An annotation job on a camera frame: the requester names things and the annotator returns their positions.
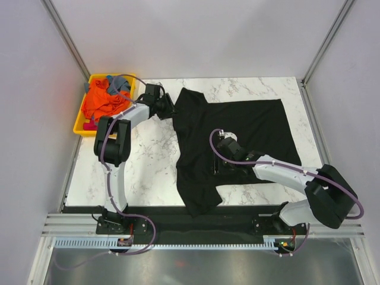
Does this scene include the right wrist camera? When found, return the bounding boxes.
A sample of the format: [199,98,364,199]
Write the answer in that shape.
[218,131,238,141]

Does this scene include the black t-shirt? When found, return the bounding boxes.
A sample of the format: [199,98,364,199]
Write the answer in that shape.
[173,88,301,217]

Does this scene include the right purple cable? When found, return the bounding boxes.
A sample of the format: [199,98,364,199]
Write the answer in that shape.
[209,128,365,258]

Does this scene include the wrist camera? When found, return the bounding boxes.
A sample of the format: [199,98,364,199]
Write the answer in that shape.
[218,131,238,141]
[145,83,163,97]

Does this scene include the purple cable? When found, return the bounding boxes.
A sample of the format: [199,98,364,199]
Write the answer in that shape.
[55,74,157,271]
[209,128,365,258]

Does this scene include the white slotted cable duct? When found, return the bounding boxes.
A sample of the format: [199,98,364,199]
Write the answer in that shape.
[53,236,296,251]

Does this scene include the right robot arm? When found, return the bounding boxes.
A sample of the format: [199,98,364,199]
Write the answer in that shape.
[211,137,364,234]

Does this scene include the left aluminium frame post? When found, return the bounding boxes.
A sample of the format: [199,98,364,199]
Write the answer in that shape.
[41,0,91,80]

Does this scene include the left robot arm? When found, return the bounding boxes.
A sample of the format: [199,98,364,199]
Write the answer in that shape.
[94,93,176,233]

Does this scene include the orange t-shirt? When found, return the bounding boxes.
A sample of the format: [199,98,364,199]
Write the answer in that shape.
[81,77,131,123]

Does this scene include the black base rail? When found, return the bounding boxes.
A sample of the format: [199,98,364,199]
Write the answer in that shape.
[96,205,306,243]

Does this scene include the pink t-shirt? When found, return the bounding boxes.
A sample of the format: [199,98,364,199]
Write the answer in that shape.
[83,119,98,131]

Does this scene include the grey t-shirt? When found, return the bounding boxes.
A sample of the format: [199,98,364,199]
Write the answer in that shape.
[83,75,132,97]

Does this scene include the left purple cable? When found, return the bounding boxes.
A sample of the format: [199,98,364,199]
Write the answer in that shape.
[55,74,157,271]

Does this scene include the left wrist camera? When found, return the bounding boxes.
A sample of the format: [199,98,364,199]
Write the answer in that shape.
[145,83,163,97]

